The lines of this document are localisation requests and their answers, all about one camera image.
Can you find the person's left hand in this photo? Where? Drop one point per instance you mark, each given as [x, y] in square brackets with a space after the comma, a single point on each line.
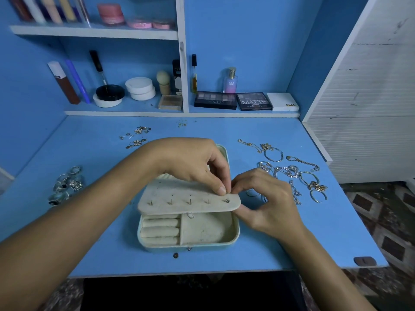
[188, 162]

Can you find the person's right hand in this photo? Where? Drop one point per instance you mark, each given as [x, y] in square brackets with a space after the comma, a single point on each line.
[275, 207]

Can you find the pile of small earrings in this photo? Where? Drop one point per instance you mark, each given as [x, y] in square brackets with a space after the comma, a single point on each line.
[136, 143]

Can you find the cream jewellery box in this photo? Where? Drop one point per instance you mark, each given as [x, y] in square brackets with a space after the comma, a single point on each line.
[204, 228]

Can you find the pile of silver rings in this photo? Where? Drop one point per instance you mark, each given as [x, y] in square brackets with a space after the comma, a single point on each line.
[74, 184]

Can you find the person's right forearm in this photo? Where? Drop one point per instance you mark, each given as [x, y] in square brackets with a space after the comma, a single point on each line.
[331, 275]

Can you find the person's left forearm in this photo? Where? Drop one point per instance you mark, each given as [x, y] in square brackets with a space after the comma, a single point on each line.
[68, 233]

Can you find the white flat box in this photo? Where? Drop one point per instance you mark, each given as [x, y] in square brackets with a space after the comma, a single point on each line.
[283, 102]

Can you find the person's dark clothing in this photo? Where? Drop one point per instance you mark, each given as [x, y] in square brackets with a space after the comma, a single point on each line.
[194, 291]

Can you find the square brown powder compact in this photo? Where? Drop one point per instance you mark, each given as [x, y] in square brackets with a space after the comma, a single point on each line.
[170, 102]

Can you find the dark eyeshadow palette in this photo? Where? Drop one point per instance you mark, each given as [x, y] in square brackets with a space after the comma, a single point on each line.
[215, 100]

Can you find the black cosmetic bottle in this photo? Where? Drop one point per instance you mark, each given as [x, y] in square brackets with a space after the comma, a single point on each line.
[176, 79]

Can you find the thin dark cosmetic bottle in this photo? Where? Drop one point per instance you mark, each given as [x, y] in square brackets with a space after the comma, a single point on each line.
[193, 75]

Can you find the beige makeup sponge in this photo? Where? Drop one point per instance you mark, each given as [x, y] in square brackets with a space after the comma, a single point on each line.
[163, 79]

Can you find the white round cream jar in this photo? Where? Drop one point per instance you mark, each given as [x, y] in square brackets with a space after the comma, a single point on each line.
[141, 88]

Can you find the black lettered eyeshadow palette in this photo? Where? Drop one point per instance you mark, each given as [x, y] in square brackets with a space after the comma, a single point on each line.
[253, 101]

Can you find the small pink perfume bottle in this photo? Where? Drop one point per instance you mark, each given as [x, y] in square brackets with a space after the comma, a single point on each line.
[230, 83]

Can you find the white bowl black inside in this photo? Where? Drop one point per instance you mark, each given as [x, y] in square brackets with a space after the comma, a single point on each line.
[109, 92]

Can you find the white shelf unit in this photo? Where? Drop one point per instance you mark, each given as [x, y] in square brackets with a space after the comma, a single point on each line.
[182, 42]

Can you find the white slatted cabinet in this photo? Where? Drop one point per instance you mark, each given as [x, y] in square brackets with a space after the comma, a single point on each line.
[369, 113]

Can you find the black makeup brush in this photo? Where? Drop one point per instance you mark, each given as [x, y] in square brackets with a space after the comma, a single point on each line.
[97, 64]

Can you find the blue cosmetic tube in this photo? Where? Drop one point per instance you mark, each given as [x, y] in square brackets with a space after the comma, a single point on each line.
[78, 82]

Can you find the pink flat compact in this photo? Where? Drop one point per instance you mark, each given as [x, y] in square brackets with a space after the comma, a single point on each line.
[139, 24]
[162, 25]

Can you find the brown lipstick tube white cap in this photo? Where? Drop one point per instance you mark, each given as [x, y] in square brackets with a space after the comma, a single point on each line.
[66, 86]

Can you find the pink round jar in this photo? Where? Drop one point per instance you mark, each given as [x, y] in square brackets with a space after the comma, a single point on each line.
[111, 14]

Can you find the white framed marbled panel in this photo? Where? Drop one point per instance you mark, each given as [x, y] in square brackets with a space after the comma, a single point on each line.
[5, 178]

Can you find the short beige cosmetic tube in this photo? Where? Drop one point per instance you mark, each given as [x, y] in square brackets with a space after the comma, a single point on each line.
[67, 8]

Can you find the tall beige cosmetic tube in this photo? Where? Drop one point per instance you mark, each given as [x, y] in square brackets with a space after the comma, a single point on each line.
[50, 9]

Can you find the white tube blue label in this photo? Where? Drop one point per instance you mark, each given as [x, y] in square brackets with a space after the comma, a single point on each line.
[34, 9]

